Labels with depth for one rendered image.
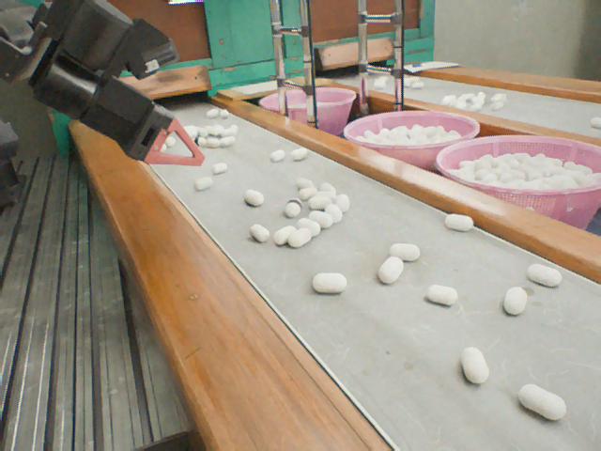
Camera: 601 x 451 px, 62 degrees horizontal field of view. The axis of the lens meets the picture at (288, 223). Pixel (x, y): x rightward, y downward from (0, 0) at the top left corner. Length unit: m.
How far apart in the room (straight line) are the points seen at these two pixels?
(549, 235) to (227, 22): 1.23
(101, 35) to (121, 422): 0.39
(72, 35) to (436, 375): 0.47
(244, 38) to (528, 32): 2.20
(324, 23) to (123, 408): 1.46
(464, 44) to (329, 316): 2.79
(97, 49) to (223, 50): 1.08
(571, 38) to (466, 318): 3.33
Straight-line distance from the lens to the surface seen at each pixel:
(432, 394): 0.44
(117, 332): 0.68
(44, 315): 0.77
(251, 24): 1.68
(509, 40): 3.42
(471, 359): 0.44
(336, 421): 0.38
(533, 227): 0.65
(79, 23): 0.58
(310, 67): 1.12
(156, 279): 0.58
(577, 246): 0.62
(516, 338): 0.50
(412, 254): 0.60
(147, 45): 0.61
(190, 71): 1.56
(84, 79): 0.60
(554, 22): 3.65
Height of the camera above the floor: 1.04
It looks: 25 degrees down
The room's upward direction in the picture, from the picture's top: 6 degrees counter-clockwise
